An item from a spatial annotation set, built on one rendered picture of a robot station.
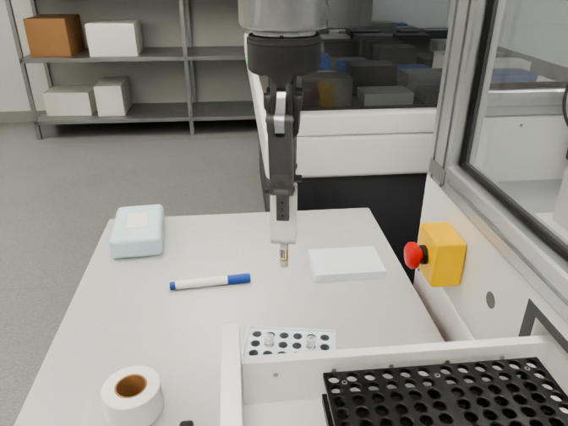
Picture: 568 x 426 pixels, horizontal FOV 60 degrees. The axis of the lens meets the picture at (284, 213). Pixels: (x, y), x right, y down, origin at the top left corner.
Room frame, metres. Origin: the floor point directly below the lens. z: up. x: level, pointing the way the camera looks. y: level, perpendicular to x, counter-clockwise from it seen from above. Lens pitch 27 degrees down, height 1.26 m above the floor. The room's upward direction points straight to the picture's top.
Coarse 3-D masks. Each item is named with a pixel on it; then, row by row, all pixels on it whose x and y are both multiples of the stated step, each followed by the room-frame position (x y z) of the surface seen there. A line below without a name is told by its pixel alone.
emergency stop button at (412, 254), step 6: (408, 246) 0.62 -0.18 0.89; (414, 246) 0.61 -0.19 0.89; (408, 252) 0.61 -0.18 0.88; (414, 252) 0.60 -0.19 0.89; (420, 252) 0.61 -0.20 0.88; (408, 258) 0.61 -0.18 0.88; (414, 258) 0.60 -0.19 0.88; (420, 258) 0.61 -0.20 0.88; (408, 264) 0.61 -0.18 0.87; (414, 264) 0.60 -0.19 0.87
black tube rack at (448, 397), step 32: (352, 384) 0.35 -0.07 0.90; (384, 384) 0.35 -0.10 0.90; (416, 384) 0.35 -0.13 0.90; (448, 384) 0.35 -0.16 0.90; (480, 384) 0.35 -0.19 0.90; (512, 384) 0.35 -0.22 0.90; (544, 384) 0.35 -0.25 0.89; (384, 416) 0.31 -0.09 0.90; (416, 416) 0.31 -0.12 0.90; (448, 416) 0.31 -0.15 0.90; (480, 416) 0.31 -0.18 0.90; (512, 416) 0.33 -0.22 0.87; (544, 416) 0.31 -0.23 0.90
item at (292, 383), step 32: (320, 352) 0.40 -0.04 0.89; (352, 352) 0.40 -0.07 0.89; (384, 352) 0.40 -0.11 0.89; (416, 352) 0.40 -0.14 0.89; (448, 352) 0.40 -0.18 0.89; (480, 352) 0.40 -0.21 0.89; (512, 352) 0.41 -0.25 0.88; (544, 352) 0.41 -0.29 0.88; (256, 384) 0.38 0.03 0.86; (288, 384) 0.38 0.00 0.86; (320, 384) 0.39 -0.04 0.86; (256, 416) 0.36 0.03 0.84; (288, 416) 0.36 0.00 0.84; (320, 416) 0.36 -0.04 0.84
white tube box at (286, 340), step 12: (252, 336) 0.53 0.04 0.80; (264, 336) 0.53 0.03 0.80; (276, 336) 0.53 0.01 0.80; (288, 336) 0.53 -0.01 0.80; (300, 336) 0.54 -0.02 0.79; (324, 336) 0.54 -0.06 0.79; (252, 348) 0.51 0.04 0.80; (264, 348) 0.51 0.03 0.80; (276, 348) 0.51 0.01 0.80; (288, 348) 0.51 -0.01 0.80; (300, 348) 0.51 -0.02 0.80; (324, 348) 0.52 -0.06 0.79
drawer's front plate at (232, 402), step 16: (224, 336) 0.38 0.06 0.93; (224, 352) 0.36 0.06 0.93; (240, 352) 0.40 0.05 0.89; (224, 368) 0.34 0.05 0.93; (240, 368) 0.35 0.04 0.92; (224, 384) 0.32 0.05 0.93; (240, 384) 0.32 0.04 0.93; (224, 400) 0.30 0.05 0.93; (240, 400) 0.30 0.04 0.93; (224, 416) 0.28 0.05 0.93; (240, 416) 0.29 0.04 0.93
